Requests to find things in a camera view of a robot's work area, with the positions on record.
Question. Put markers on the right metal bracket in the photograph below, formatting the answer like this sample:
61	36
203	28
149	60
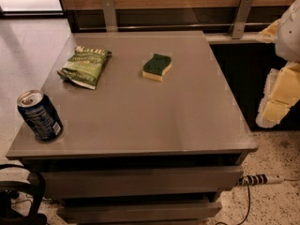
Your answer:
239	22

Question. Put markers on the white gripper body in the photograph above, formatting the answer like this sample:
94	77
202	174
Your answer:
289	35

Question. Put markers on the metal bracket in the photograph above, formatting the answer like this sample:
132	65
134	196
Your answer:
239	22
109	15

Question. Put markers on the grey drawer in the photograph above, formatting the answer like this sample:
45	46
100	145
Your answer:
116	183
140	213

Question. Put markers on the blue pepsi can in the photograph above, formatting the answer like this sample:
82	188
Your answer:
40	115

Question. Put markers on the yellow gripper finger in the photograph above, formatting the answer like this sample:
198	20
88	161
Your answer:
268	34
281	92

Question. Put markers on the white power strip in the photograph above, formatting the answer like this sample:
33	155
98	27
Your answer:
259	179

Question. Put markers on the upper grey drawer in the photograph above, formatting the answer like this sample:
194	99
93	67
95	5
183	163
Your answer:
116	183

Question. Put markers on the lower grey drawer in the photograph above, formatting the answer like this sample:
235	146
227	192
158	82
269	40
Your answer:
140	213

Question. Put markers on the green yellow sponge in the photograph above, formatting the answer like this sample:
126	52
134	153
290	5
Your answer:
157	67

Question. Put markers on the green chip bag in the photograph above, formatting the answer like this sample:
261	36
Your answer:
84	66

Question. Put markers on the grey drawer cabinet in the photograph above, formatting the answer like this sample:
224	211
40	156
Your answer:
129	122

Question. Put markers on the left metal bracket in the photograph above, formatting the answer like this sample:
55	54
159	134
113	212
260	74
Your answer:
109	15

